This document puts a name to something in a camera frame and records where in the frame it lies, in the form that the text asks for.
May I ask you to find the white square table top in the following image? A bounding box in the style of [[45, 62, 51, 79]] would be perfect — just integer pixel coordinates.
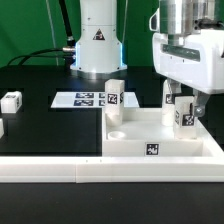
[[102, 108, 224, 157]]

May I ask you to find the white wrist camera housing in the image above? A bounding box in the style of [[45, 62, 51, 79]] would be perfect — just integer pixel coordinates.
[[149, 9, 160, 32]]

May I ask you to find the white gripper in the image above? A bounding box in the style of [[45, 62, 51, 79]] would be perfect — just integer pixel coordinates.
[[152, 29, 224, 117]]

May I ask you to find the white U-shaped fence wall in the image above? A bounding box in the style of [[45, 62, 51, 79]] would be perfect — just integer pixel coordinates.
[[0, 155, 224, 183]]

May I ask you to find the black cable bundle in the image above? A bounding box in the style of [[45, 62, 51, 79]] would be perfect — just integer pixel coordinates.
[[6, 0, 78, 66]]

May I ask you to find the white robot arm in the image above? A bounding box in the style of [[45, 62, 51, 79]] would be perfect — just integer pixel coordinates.
[[71, 0, 224, 117]]

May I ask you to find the tag plate with markers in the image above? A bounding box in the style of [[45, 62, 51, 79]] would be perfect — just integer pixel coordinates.
[[50, 91, 140, 110]]

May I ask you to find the partial white block left edge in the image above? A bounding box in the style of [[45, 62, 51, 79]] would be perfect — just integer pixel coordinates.
[[0, 118, 4, 139]]

